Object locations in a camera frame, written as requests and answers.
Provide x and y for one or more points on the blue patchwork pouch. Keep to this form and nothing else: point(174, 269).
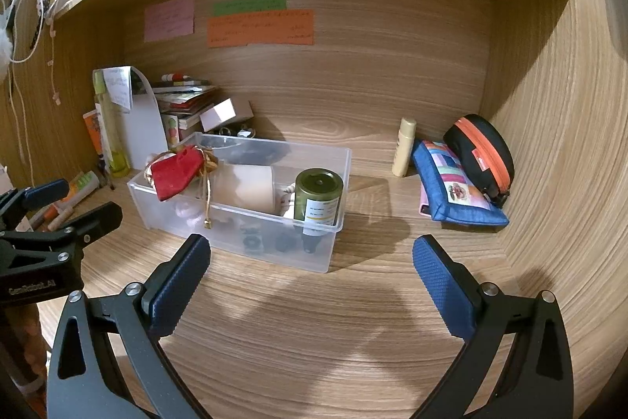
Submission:
point(456, 188)

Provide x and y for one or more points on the small white cardboard box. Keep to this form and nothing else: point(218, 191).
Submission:
point(223, 114)

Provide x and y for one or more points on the white plastic wrapper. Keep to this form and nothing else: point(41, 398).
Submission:
point(189, 210)

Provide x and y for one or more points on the cream lotion bottle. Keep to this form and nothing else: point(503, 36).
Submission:
point(403, 149)

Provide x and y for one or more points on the stack of books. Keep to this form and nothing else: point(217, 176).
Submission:
point(184, 97)

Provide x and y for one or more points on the wooden desktop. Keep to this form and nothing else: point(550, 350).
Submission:
point(294, 325)

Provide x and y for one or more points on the fruit print booklet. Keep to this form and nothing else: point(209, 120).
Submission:
point(170, 132)

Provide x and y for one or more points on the green paper note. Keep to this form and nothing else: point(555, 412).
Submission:
point(248, 5)

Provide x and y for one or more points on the orange paper note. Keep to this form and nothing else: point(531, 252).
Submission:
point(260, 29)

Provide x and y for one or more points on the clear plastic storage box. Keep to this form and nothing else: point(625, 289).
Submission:
point(314, 247)

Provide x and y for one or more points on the black orange zip case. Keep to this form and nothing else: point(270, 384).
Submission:
point(478, 154)

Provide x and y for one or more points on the green jar with yellow label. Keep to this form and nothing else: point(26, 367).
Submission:
point(319, 198)

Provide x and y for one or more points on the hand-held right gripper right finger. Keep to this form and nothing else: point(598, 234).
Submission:
point(441, 286)

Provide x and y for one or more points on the white round plastic container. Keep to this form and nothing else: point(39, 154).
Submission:
point(245, 188)

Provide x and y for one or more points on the white paper sheet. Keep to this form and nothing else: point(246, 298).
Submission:
point(144, 129)

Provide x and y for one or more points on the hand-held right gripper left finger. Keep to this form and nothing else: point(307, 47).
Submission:
point(176, 286)

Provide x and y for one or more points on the printed paper sheet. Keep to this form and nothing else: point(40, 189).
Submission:
point(117, 87)

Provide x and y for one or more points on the dark item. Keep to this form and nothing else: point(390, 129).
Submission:
point(260, 151)

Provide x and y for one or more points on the yellow-green bottle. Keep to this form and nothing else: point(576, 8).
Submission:
point(114, 139)

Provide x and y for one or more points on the red pouch with gold ribbon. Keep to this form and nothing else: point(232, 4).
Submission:
point(176, 173)

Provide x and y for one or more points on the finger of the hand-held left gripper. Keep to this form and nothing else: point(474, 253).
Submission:
point(46, 192)
point(93, 220)

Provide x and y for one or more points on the green orange packet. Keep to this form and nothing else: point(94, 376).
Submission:
point(83, 186)

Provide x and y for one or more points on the pink paper note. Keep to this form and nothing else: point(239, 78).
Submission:
point(169, 19)

